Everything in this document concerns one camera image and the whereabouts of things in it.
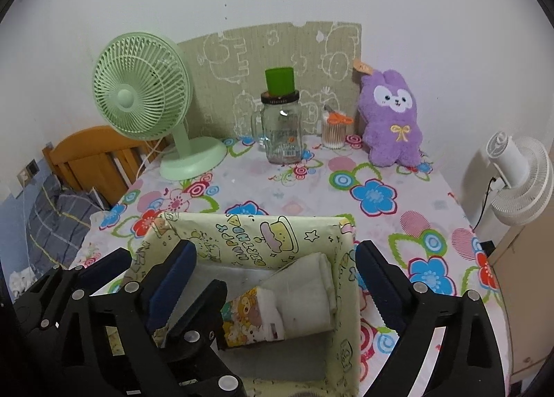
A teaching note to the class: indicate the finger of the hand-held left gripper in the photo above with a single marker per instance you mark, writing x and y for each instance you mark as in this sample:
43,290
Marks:
98,269
203,310

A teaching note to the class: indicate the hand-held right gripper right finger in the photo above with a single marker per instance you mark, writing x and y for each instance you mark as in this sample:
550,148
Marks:
381,288

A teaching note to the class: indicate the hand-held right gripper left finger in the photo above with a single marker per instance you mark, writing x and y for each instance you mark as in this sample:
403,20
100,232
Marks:
173,288

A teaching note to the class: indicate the cartoon print tissue pack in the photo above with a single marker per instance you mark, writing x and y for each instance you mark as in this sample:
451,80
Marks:
249,314

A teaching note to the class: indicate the white tissue pack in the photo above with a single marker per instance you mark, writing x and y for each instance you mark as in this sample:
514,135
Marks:
307,293

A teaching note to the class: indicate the yellow cartoon fabric storage box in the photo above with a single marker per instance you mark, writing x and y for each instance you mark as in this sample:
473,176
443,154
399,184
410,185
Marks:
277,241

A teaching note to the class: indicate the grey plaid pillow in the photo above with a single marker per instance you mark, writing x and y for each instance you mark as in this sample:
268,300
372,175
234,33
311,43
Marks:
56,219

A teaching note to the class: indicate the white crumpled cloth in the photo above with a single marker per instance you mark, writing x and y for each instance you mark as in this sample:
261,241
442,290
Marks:
18,283

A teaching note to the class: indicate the blue bed sheet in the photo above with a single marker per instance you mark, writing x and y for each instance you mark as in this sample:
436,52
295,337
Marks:
13,217

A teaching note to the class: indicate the wooden bed headboard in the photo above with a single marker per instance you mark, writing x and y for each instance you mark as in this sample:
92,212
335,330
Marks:
86,154

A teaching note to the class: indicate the floral tablecloth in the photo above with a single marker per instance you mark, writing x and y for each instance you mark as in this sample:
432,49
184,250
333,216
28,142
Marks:
277,193

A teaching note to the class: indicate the beige wooden cabinet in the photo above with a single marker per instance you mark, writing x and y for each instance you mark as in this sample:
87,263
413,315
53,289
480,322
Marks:
523,293

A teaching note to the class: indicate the purple plush rabbit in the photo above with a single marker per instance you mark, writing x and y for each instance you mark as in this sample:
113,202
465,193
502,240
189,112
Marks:
391,133

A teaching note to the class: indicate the toothpick jar with orange lid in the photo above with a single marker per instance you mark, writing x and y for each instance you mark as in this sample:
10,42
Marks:
333,136

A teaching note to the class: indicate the green desk fan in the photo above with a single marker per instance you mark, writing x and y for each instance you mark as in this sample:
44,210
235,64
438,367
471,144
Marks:
130,98

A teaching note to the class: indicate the small orange tool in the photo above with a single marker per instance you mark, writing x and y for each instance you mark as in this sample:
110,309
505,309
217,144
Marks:
339,119

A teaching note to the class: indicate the white circulator fan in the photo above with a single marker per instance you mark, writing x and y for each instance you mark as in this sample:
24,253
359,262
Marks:
519,180

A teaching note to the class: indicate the glass jar mug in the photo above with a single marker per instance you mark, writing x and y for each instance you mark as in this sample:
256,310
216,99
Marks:
281,137

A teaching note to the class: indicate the green plastic cup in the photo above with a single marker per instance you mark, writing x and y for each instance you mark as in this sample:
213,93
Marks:
279,81

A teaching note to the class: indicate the wall socket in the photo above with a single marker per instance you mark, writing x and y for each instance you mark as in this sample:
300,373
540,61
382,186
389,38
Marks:
27,169

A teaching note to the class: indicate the green cartoon wall sheet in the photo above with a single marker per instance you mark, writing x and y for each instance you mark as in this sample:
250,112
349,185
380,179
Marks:
225,72

